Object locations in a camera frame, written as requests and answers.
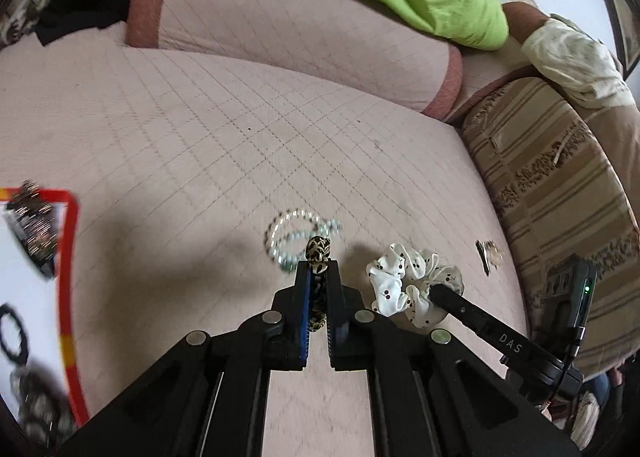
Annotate pink quilted mattress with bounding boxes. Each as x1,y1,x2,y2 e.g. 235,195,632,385
0,20,532,457

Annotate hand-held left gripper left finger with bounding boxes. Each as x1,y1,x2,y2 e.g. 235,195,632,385
57,259,314,457

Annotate pink bolster pillow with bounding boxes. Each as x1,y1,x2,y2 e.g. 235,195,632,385
124,0,464,120

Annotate striped beige cushion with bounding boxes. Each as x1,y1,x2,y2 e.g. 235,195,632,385
459,76,640,379

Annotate gold and black hair clip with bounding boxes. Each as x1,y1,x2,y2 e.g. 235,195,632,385
475,238,504,277

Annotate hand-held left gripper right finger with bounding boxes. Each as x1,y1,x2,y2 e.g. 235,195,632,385
324,259,582,457

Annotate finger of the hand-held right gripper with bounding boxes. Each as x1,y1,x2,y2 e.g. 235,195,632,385
430,282,547,367

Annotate white tray with red rim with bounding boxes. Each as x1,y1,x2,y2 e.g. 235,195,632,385
0,186,92,443

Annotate leopard print hair tie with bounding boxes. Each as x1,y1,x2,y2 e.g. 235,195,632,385
304,235,333,334

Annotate white printed cloth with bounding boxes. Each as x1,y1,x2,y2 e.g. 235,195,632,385
521,17,637,109

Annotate pearl bracelet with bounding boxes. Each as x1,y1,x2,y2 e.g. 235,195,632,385
264,208,344,271

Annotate white printed scrunchie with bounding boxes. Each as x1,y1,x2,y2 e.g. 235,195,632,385
366,242,466,329

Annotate black hair tie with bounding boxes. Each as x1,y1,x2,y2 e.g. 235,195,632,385
0,303,27,366

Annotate pile of sequined hair clips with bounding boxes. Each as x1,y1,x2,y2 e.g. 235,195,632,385
4,180,62,280

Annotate grey beaded accessory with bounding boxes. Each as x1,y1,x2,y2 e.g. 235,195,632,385
9,368,77,444

